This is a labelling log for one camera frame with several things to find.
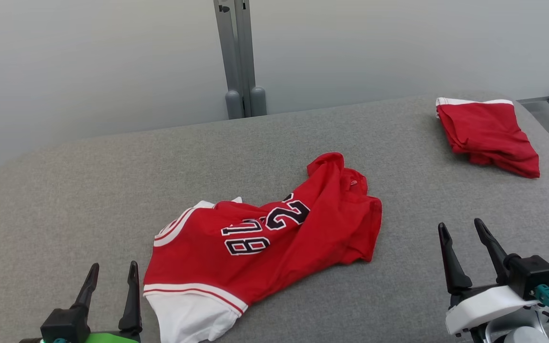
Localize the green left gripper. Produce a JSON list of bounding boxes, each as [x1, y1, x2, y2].
[[71, 261, 143, 343]]

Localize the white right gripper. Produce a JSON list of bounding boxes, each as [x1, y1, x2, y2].
[[438, 218, 542, 336]]

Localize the red shorts with white stripes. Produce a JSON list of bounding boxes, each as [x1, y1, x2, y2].
[[436, 97, 541, 179]]

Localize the red basketball jersey with numbers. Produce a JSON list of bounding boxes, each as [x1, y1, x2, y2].
[[142, 152, 383, 343]]

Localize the grey double partition post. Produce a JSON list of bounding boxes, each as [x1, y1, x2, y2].
[[213, 0, 268, 120]]

